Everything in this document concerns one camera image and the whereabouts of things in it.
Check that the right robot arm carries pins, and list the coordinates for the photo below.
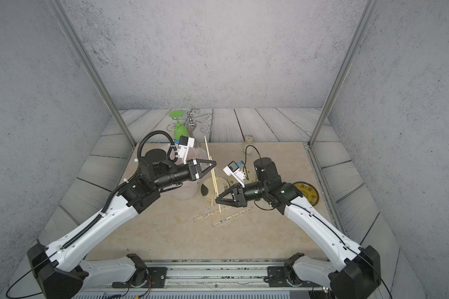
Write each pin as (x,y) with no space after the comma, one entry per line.
(351,272)

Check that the yellow plate brown rim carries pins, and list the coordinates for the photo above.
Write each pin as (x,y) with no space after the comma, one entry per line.
(309,192)

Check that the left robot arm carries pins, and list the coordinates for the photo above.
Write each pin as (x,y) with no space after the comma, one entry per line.
(61,269)

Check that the wrapped chopsticks left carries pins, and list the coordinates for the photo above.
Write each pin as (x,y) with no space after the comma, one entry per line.
(204,216)

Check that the right aluminium frame post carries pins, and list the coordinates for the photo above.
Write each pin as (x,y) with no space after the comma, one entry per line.
(351,52)

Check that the chrome cup holder stand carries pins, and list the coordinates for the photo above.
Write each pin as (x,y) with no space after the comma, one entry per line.
(200,125)

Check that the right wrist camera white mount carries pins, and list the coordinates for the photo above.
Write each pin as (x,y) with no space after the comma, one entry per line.
(233,169)

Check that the white shaker bottle beige cap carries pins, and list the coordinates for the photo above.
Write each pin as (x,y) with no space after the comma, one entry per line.
(249,140)

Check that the cream plate with dark patch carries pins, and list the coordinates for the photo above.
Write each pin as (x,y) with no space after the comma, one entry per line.
(206,187)

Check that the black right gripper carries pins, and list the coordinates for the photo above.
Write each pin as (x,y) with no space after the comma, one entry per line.
(239,194)

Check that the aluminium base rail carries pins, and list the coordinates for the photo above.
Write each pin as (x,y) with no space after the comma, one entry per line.
(224,275)

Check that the wrapped chopsticks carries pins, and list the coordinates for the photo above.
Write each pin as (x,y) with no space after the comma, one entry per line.
(204,216)
(231,217)

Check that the wrapped chopsticks middle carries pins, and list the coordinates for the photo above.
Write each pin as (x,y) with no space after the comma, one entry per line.
(231,217)

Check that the left aluminium frame post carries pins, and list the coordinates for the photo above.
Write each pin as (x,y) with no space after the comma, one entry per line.
(71,35)

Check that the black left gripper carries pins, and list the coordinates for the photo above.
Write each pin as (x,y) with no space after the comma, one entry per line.
(193,170)

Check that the aluminium frame post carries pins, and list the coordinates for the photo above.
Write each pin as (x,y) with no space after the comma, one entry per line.
(71,35)
(351,52)

